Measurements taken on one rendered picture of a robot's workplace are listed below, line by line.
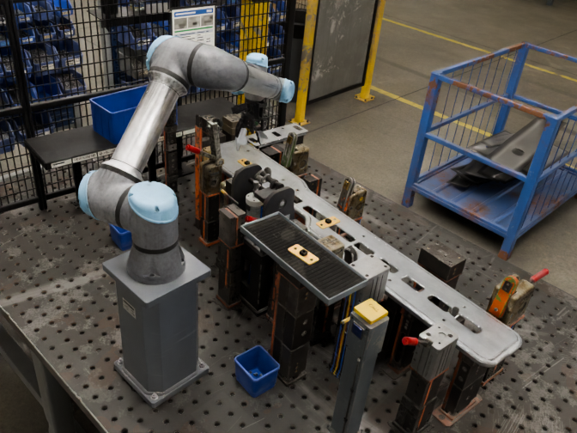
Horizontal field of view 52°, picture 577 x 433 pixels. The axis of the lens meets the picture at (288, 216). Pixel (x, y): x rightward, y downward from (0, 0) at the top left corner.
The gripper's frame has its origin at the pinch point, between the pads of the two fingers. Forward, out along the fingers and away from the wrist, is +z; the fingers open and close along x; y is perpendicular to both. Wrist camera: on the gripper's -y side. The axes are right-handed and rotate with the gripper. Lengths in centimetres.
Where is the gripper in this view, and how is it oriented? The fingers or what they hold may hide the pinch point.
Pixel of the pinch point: (247, 144)
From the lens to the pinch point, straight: 224.0
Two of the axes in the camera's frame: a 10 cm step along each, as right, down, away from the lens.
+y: 6.3, 4.8, -6.1
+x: 7.7, -2.9, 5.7
